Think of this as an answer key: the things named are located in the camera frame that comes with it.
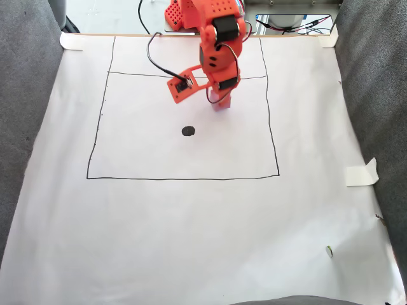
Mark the white tape piece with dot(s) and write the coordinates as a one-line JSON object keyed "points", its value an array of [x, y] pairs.
{"points": [[71, 42], [359, 176], [329, 39]]}

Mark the dark grey cylinder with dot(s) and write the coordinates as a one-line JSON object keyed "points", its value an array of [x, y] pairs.
{"points": [[58, 12]]}

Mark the metal frame with window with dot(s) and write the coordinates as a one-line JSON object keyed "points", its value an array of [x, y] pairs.
{"points": [[286, 7]]}

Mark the grey cloth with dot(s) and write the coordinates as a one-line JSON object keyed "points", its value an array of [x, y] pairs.
{"points": [[25, 111]]}

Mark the small brown scrap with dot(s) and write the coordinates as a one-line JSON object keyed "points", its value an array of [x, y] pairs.
{"points": [[380, 220]]}

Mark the pink cube block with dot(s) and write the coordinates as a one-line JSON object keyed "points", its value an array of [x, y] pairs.
{"points": [[217, 106]]}

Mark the orange bracket with small camera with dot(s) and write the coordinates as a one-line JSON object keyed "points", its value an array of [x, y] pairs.
{"points": [[179, 92]]}

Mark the white paper sheet with lines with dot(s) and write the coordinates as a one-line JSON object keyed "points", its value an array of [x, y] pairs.
{"points": [[190, 222]]}

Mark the black dot mark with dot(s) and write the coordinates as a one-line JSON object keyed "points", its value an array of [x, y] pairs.
{"points": [[188, 131]]}

